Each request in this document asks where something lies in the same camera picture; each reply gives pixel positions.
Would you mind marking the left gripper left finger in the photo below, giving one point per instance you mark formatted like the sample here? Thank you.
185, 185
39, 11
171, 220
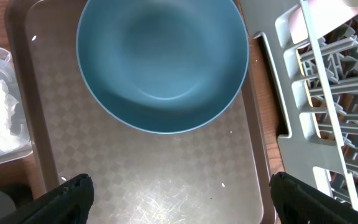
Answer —
69, 203

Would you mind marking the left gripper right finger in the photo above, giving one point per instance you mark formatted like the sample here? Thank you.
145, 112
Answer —
297, 202

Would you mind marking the dark blue plate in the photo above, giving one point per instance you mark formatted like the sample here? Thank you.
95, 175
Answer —
163, 66

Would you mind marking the pink cup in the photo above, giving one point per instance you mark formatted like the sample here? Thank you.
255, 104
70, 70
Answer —
327, 15

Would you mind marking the light green bowl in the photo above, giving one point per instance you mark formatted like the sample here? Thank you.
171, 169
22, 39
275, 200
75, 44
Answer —
351, 3

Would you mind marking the grey dishwasher rack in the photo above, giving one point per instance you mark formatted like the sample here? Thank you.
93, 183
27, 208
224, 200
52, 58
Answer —
317, 84

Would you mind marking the brown serving tray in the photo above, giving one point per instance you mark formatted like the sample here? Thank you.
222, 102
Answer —
215, 174

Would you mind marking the clear plastic bin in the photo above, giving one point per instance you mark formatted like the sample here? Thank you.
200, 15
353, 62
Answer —
19, 124

